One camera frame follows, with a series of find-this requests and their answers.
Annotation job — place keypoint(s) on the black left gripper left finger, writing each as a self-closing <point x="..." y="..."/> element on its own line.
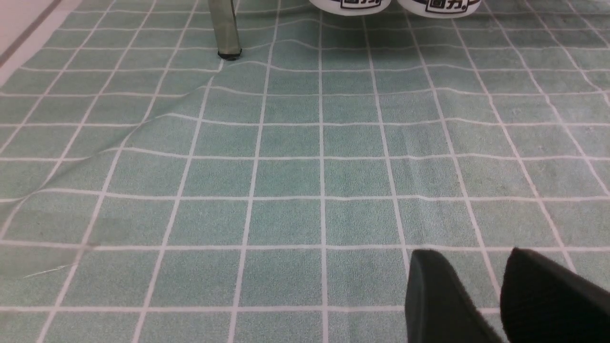
<point x="438" y="308"/>

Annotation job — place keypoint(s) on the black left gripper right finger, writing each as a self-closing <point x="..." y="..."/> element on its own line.
<point x="543" y="302"/>

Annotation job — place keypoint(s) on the metal shoe rack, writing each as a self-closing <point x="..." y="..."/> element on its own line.
<point x="224" y="24"/>

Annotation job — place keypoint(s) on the black canvas sneaker right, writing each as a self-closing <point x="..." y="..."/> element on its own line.
<point x="442" y="9"/>

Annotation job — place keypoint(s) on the black canvas sneaker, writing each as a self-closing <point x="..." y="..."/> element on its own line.
<point x="442" y="9"/>
<point x="351" y="8"/>

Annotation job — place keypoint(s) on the green grid floor mat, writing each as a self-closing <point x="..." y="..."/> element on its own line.
<point x="152" y="192"/>

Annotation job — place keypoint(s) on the black canvas sneaker left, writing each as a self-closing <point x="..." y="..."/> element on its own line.
<point x="351" y="8"/>

